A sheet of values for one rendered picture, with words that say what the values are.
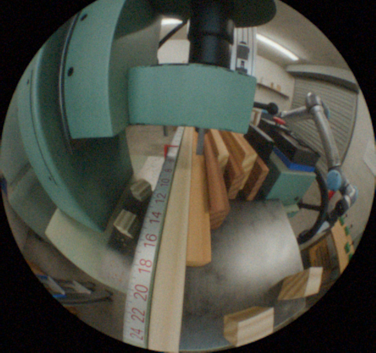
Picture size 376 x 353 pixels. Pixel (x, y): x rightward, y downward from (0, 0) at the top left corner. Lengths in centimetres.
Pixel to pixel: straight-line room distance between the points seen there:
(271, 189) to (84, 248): 39
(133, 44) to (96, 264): 35
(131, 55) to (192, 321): 28
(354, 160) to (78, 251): 333
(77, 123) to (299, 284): 30
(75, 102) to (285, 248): 31
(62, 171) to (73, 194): 4
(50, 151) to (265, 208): 32
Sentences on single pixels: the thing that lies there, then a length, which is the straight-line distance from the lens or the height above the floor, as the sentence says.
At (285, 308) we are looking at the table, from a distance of 21.
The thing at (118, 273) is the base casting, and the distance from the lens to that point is 26.
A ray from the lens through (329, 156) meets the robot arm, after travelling 56.
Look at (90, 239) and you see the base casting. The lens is 31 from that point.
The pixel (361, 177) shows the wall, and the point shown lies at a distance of 306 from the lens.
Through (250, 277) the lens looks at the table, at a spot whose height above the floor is 90.
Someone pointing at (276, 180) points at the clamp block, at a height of 94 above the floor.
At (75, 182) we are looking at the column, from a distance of 21.
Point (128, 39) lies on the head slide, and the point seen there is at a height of 111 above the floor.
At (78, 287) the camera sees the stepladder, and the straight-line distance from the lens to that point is 107.
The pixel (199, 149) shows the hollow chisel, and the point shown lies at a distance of 17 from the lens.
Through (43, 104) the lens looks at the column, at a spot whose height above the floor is 106.
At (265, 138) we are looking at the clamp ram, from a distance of 19.
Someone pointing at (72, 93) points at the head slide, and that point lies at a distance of 15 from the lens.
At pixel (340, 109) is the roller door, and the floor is 187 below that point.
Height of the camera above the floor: 104
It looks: 35 degrees down
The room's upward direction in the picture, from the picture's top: 5 degrees clockwise
